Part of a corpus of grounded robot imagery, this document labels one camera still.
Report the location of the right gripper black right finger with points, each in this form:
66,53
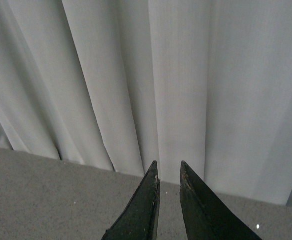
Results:
205,216

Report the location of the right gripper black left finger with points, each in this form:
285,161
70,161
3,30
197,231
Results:
139,220

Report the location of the white pleated curtain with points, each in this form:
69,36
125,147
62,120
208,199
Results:
117,84

